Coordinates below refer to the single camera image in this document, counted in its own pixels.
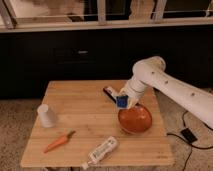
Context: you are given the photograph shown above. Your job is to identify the clear plastic bottle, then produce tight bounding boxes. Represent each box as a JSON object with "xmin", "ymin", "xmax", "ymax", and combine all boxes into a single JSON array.
[{"xmin": 82, "ymin": 136, "xmax": 118, "ymax": 170}]

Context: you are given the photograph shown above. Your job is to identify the window frame rail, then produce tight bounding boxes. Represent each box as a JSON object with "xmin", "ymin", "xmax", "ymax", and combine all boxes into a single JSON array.
[{"xmin": 0, "ymin": 0, "xmax": 213, "ymax": 34}]

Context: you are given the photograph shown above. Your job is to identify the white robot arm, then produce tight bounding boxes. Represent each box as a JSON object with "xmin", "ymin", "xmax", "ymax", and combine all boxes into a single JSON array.
[{"xmin": 120, "ymin": 56, "xmax": 213, "ymax": 129}]

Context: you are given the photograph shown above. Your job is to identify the black power adapter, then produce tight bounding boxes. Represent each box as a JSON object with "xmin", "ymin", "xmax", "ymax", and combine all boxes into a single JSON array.
[{"xmin": 181, "ymin": 128, "xmax": 197, "ymax": 143}]

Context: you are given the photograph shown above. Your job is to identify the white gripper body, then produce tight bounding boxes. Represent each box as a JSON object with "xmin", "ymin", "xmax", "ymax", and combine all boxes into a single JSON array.
[{"xmin": 118, "ymin": 87, "xmax": 139, "ymax": 109}]

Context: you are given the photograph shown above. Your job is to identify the black cabinet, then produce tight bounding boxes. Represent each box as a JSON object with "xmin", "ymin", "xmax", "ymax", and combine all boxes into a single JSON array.
[{"xmin": 0, "ymin": 25, "xmax": 213, "ymax": 99}]

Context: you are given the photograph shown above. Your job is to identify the dark candy bar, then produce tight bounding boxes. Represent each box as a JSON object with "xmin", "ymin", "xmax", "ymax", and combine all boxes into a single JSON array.
[{"xmin": 103, "ymin": 86, "xmax": 118, "ymax": 102}]

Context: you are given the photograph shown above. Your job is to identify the orange ceramic bowl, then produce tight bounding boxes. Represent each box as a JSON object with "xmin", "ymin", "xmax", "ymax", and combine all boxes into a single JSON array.
[{"xmin": 118, "ymin": 105, "xmax": 152, "ymax": 134}]

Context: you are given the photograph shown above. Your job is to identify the white paper cup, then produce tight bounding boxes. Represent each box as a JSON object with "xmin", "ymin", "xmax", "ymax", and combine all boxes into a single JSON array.
[{"xmin": 37, "ymin": 104, "xmax": 57, "ymax": 128}]

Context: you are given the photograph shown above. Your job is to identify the orange toy carrot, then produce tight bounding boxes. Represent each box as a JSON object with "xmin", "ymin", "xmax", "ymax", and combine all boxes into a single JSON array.
[{"xmin": 44, "ymin": 131, "xmax": 75, "ymax": 153}]

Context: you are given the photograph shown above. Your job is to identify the black cable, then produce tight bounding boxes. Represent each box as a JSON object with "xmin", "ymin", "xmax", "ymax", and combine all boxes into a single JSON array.
[{"xmin": 166, "ymin": 111, "xmax": 213, "ymax": 171}]

